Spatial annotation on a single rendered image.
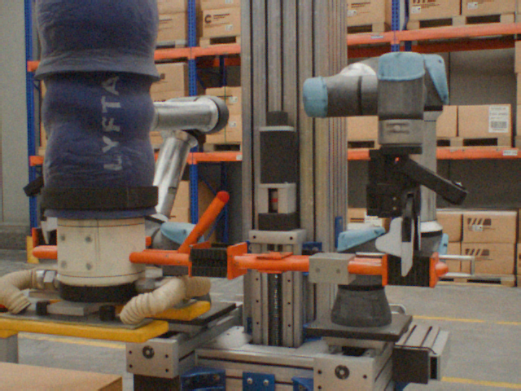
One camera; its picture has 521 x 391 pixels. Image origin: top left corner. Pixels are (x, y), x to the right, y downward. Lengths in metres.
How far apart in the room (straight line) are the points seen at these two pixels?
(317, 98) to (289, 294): 0.71
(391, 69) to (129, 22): 0.48
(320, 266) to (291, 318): 0.68
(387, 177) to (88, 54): 0.57
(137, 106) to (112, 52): 0.11
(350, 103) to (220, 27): 8.00
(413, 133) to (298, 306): 0.82
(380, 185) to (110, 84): 0.52
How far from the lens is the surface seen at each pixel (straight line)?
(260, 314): 1.85
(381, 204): 1.13
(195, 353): 1.83
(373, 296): 1.66
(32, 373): 1.69
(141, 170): 1.28
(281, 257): 1.17
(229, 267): 1.20
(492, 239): 8.22
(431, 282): 1.11
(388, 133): 1.12
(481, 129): 8.26
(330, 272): 1.15
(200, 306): 1.39
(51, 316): 1.32
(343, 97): 1.23
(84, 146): 1.26
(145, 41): 1.31
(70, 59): 1.27
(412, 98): 1.12
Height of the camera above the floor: 1.43
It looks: 3 degrees down
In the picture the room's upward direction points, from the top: 1 degrees counter-clockwise
